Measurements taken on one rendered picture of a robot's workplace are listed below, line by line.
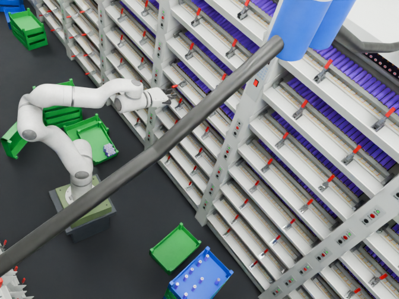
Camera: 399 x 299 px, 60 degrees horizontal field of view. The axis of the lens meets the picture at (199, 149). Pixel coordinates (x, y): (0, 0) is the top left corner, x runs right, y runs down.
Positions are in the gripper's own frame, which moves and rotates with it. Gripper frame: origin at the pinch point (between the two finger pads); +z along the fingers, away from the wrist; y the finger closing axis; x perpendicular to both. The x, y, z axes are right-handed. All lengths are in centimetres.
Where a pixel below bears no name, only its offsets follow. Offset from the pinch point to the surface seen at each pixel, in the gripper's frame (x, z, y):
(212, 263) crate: -68, 4, 71
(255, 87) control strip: 29.9, 10.5, 35.3
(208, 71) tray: 13.4, 19.0, 2.4
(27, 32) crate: -88, 9, -200
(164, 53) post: 2.9, 16.6, -30.4
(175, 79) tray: -7.7, 20.5, -18.8
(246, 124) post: 8.9, 15.4, 38.5
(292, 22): 87, -68, 76
